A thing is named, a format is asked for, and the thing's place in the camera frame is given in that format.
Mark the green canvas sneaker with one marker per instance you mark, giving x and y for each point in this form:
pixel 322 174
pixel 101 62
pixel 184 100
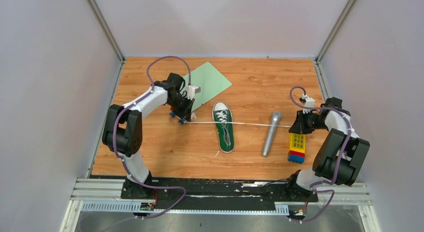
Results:
pixel 223 118

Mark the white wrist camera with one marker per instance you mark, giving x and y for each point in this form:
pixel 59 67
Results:
pixel 308 103
pixel 191 90

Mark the silver microphone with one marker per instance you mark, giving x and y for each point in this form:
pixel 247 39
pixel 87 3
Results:
pixel 274 122

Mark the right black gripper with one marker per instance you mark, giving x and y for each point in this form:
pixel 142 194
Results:
pixel 299 126

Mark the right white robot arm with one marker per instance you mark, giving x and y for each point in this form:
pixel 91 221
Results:
pixel 340 157

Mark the light green cutting mat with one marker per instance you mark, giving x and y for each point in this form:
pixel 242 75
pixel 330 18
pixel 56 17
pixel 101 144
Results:
pixel 211 83

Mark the blue red toy car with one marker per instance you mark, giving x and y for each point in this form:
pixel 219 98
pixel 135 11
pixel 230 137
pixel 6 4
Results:
pixel 181 121

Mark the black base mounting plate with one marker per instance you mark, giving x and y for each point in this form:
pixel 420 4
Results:
pixel 215 194

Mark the aluminium frame rail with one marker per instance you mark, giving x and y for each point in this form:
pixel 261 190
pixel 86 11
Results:
pixel 104 195

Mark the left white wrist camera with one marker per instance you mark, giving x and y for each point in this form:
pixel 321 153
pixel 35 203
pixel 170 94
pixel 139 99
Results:
pixel 191 90

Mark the yellow red blue block stack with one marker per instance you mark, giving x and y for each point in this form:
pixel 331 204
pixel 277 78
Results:
pixel 296 148

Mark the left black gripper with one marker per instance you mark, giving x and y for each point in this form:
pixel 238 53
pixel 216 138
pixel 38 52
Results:
pixel 185 112

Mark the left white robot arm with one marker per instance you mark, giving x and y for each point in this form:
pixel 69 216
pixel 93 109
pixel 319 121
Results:
pixel 123 129

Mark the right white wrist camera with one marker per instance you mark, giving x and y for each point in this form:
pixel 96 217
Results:
pixel 308 103

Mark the white shoelace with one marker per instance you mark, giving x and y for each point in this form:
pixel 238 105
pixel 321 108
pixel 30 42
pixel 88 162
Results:
pixel 234 123

